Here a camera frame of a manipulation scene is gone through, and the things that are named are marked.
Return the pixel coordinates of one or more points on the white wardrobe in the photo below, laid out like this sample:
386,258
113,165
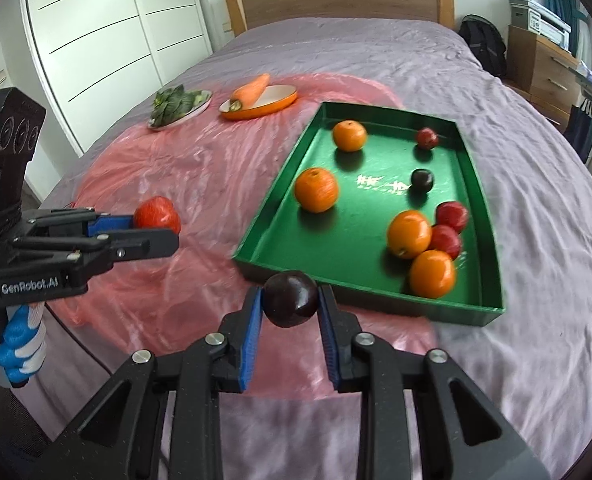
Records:
106,35

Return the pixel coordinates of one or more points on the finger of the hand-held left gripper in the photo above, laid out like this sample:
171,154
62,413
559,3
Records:
111,223
146,244

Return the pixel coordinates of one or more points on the dark blue bag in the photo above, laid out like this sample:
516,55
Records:
580,130

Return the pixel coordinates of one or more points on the small red apple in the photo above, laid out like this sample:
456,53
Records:
427,138
447,242
453,214
155,212

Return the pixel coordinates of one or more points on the black backpack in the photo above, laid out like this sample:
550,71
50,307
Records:
483,45

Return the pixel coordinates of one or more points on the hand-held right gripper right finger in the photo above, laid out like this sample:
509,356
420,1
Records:
331,350

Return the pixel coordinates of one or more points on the wooden headboard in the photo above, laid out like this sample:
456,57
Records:
341,2

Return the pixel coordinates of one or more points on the person's left hand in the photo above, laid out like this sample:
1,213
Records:
21,350

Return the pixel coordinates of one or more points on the green rectangular tray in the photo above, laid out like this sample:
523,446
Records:
366,230

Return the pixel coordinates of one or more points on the wall socket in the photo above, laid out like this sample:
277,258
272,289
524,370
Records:
227,26

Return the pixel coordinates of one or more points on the orange rimmed white plate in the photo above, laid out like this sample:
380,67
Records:
276,100

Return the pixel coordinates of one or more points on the dark purple plum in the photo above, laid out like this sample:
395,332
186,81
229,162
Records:
291,300
422,181

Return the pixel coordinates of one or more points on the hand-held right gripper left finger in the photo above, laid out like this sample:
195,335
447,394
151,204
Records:
248,355

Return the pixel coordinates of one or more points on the wooden dresser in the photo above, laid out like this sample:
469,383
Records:
541,70

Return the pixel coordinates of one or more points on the orange carrot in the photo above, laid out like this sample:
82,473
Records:
251,91

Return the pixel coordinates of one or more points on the bok choy on plate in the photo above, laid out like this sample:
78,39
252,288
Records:
203,102

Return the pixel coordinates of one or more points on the pink plastic sheet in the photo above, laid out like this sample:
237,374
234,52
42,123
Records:
201,170

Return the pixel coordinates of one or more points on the dark mesh chair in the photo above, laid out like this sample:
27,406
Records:
21,420

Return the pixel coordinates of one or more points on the grey white printer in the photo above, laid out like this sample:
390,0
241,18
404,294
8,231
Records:
538,22

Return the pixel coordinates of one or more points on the orange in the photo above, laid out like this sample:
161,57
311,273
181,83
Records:
408,234
432,274
316,190
349,136

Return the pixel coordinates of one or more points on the green bok choy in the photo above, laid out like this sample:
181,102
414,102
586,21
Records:
173,105

